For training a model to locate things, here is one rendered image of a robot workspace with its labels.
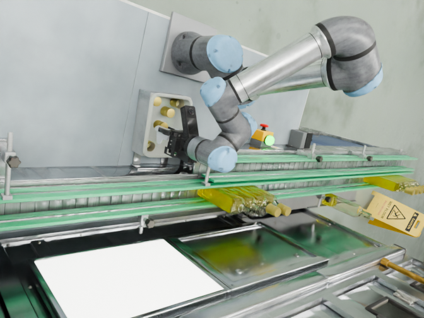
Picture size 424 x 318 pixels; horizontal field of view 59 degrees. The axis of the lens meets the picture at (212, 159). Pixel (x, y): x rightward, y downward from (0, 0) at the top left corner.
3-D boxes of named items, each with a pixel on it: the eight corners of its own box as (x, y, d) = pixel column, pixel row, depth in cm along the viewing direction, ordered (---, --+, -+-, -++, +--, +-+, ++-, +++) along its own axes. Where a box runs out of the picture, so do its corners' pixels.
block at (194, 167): (180, 168, 144) (191, 174, 139) (184, 144, 142) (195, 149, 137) (188, 168, 146) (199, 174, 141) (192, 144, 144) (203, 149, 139)
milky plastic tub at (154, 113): (130, 151, 135) (142, 157, 129) (139, 88, 130) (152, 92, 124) (171, 151, 147) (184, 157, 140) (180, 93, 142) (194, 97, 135)
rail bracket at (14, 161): (-18, 176, 105) (0, 207, 88) (-15, 117, 101) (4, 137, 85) (2, 176, 108) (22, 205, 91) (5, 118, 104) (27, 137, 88)
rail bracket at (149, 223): (123, 224, 127) (143, 241, 118) (126, 205, 126) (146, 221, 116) (134, 223, 130) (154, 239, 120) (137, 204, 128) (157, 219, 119)
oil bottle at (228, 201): (196, 195, 144) (234, 216, 129) (199, 181, 143) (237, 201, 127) (207, 194, 148) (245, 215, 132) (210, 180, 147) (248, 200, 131)
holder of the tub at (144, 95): (129, 164, 137) (139, 171, 131) (139, 88, 131) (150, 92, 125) (168, 164, 148) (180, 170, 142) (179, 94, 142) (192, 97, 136)
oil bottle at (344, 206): (321, 203, 203) (366, 223, 184) (323, 193, 202) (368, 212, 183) (327, 201, 207) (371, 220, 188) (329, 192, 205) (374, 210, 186)
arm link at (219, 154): (244, 159, 109) (225, 180, 107) (219, 149, 117) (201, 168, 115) (233, 140, 104) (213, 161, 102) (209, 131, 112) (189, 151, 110)
